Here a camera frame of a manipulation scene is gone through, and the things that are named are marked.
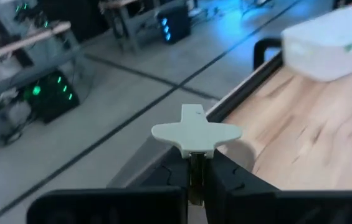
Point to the desk with wooden top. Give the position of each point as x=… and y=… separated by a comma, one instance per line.
x=23, y=42
x=126, y=28

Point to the black computer tower green lights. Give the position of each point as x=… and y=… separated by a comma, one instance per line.
x=51, y=99

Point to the black table edge frame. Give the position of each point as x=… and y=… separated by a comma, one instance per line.
x=244, y=87

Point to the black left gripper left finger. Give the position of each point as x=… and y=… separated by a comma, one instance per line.
x=150, y=205

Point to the black computer tower blue lights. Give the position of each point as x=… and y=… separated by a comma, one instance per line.
x=175, y=26

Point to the white plastic bin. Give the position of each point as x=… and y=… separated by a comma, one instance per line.
x=319, y=56

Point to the grey-green staple remover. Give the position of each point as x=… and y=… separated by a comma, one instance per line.
x=194, y=133

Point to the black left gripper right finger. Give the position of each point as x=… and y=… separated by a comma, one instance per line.
x=244, y=203

